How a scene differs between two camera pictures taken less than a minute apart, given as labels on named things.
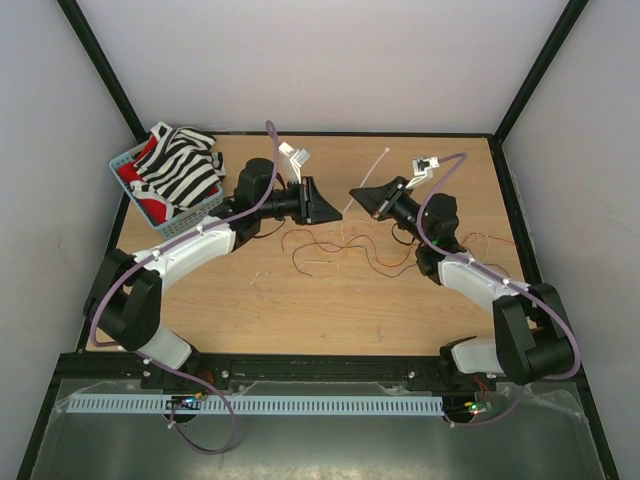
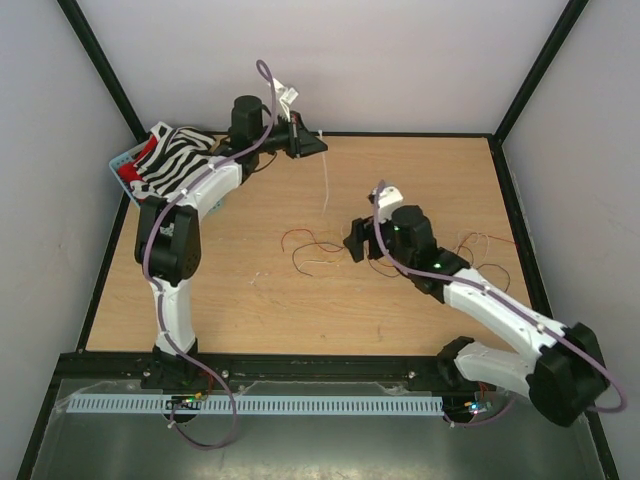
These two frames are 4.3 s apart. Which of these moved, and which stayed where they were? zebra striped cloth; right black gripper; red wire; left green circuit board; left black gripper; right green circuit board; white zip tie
Moved: right black gripper; white zip tie; left black gripper
Stayed: zebra striped cloth; red wire; right green circuit board; left green circuit board
